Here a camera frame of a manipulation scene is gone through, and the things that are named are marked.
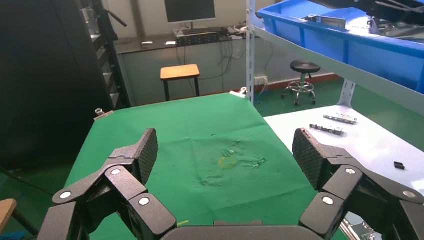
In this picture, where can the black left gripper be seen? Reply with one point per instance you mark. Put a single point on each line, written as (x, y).
(351, 3)

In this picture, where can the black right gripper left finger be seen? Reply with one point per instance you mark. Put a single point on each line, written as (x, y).
(126, 185)

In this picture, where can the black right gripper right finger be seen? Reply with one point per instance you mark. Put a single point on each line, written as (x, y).
(341, 185)

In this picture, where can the stamped sheet metal plate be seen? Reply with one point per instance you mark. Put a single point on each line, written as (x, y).
(331, 22)
(394, 30)

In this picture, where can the blue plastic bin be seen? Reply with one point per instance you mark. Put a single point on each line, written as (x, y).
(381, 56)

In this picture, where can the small black plastic piece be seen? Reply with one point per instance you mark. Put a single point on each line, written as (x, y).
(400, 166)

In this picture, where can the silver binder clip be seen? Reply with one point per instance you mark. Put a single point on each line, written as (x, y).
(103, 115)
(239, 93)

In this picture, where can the white metal shelf board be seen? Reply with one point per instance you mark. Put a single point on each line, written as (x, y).
(364, 79)

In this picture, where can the green table cloth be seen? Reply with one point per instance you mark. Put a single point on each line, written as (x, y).
(198, 132)

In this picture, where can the black swivel stool chrome base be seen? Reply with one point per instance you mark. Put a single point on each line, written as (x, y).
(304, 66)

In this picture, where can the black equipment cabinet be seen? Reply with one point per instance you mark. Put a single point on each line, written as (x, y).
(49, 99)

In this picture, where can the wooden seat with black leg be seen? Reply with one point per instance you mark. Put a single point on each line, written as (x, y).
(6, 210)

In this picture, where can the blue plastic object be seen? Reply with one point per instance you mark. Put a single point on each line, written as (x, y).
(11, 236)

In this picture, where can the wooden stool with black legs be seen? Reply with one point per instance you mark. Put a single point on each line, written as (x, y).
(180, 71)

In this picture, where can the white computer mouse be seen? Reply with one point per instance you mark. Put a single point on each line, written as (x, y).
(146, 43)

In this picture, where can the white paper slip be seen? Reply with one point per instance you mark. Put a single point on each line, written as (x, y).
(170, 43)

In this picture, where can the black rack device box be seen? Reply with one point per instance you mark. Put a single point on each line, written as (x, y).
(198, 39)

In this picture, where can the white round desk item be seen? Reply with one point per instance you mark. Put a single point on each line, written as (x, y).
(241, 29)

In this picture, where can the black keyboard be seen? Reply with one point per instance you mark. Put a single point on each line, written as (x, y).
(205, 30)

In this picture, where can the black computer monitor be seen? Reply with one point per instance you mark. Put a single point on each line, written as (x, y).
(188, 10)

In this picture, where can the silver metal connector bracket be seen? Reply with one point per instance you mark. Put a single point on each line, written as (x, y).
(341, 118)
(326, 129)

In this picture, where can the white perforated shelf post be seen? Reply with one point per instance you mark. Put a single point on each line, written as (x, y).
(250, 66)
(347, 94)

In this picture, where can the white wall power socket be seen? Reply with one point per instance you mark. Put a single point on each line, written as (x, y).
(261, 80)

